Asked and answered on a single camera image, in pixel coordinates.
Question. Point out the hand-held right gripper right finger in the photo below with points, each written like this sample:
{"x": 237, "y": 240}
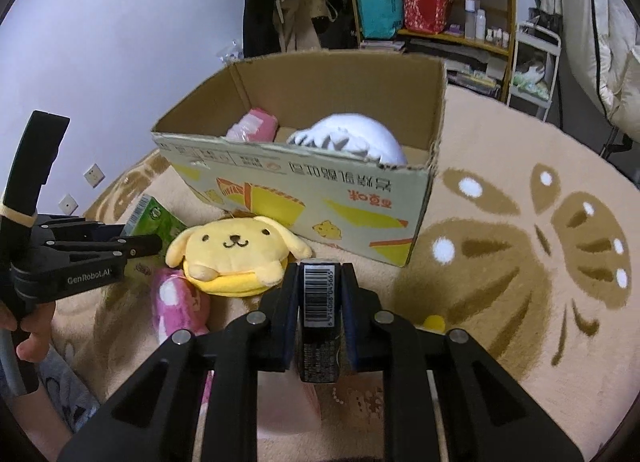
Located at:
{"x": 352, "y": 317}

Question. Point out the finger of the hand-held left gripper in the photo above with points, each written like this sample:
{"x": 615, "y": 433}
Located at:
{"x": 82, "y": 227}
{"x": 130, "y": 246}

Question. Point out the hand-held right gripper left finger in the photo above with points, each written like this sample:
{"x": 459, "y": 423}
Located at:
{"x": 286, "y": 314}

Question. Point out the green packet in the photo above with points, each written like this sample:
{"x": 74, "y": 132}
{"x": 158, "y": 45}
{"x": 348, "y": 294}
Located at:
{"x": 155, "y": 222}

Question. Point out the black barcode tube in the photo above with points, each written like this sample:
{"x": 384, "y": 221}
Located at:
{"x": 319, "y": 302}

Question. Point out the magenta pink plush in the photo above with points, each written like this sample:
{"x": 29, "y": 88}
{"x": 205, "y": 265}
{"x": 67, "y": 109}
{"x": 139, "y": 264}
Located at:
{"x": 175, "y": 304}

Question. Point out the small yellow pompom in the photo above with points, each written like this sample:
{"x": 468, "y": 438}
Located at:
{"x": 434, "y": 323}

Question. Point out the yellow dog plush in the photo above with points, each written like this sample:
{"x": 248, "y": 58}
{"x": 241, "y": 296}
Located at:
{"x": 235, "y": 247}

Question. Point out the printed cardboard box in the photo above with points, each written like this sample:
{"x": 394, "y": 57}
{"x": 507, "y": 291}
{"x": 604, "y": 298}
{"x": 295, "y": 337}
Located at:
{"x": 320, "y": 212}

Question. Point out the pink roll cake plush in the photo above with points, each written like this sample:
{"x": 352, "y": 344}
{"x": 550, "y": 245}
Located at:
{"x": 252, "y": 124}

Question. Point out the white fluffy plush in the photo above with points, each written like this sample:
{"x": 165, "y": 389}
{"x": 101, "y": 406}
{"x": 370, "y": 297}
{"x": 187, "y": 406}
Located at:
{"x": 355, "y": 134}

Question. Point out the person's left hand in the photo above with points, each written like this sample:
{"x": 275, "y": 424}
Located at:
{"x": 41, "y": 329}

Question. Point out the printed pajama clothing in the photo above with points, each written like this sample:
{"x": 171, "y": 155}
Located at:
{"x": 70, "y": 392}

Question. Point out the beige butterfly blanket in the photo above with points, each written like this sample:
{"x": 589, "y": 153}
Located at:
{"x": 500, "y": 242}

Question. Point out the black hanging garment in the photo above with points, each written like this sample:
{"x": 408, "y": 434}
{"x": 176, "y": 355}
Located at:
{"x": 257, "y": 22}

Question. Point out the pile of books and papers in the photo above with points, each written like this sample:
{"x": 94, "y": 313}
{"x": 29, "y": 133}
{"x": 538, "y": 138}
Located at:
{"x": 465, "y": 69}

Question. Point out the stack of books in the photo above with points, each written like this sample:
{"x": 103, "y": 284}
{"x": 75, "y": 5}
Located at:
{"x": 382, "y": 45}

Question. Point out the beige hanging pants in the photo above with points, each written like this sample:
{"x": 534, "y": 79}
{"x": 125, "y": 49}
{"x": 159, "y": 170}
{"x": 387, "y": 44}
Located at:
{"x": 297, "y": 17}

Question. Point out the pale green packets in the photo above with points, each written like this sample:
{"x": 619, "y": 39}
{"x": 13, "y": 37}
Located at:
{"x": 530, "y": 87}

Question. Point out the small purple box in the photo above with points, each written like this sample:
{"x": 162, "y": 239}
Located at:
{"x": 456, "y": 30}

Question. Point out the calico cat plush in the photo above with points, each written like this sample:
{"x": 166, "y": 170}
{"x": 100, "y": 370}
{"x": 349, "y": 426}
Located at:
{"x": 532, "y": 66}

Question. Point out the teal bag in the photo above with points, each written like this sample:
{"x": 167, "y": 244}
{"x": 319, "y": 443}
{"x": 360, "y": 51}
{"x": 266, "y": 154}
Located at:
{"x": 380, "y": 7}

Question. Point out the row of small bottles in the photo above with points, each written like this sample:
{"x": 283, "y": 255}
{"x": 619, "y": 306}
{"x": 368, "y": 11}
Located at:
{"x": 497, "y": 37}

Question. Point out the red patterned bag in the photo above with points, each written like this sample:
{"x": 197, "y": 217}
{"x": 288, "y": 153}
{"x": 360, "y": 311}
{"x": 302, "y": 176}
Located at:
{"x": 427, "y": 4}

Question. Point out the tall white bottles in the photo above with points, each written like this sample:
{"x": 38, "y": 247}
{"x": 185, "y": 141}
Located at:
{"x": 475, "y": 19}

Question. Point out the white rolling cart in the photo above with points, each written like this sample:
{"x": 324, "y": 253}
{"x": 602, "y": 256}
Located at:
{"x": 537, "y": 42}

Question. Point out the wooden shelf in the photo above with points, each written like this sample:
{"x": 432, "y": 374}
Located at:
{"x": 505, "y": 7}

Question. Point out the dark handbag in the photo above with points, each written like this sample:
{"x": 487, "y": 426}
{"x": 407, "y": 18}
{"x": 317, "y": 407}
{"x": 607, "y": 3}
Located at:
{"x": 545, "y": 19}

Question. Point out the white wall outlet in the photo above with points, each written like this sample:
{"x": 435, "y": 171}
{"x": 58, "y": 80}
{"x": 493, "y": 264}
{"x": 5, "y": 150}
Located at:
{"x": 93, "y": 175}
{"x": 68, "y": 203}

